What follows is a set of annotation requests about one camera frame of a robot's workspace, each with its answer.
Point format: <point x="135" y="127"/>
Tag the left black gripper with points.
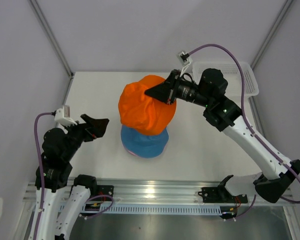
<point x="98" y="126"/>

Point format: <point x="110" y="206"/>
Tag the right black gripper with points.
<point x="167" y="91"/>

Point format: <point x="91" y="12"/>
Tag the orange bucket hat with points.
<point x="143" y="113"/>

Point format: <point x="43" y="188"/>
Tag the blue bucket hat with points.
<point x="146" y="146"/>

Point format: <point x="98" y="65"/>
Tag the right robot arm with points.
<point x="277" y="171"/>

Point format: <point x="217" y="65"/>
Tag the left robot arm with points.
<point x="54" y="155"/>

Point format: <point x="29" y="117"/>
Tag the white plastic basket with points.
<point x="232" y="74"/>

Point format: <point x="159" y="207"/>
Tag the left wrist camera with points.
<point x="62" y="117"/>

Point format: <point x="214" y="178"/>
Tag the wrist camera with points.
<point x="185" y="59"/>
<point x="62" y="117"/>

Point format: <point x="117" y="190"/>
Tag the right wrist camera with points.
<point x="185" y="59"/>

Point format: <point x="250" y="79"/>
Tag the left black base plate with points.
<point x="107" y="190"/>

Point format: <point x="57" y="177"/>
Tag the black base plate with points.
<point x="107" y="190"/>
<point x="215" y="195"/>

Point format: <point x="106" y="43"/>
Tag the aluminium mounting rail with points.
<point x="151" y="192"/>

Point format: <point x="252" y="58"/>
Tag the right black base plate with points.
<point x="215" y="195"/>

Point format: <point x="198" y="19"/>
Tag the white slotted cable duct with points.
<point x="161" y="209"/>

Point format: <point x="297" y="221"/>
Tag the left aluminium corner post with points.
<point x="39" y="14"/>

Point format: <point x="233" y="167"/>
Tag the aluminium corner post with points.
<point x="39" y="14"/>
<point x="272" y="32"/>

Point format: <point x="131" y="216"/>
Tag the right aluminium corner post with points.
<point x="272" y="32"/>

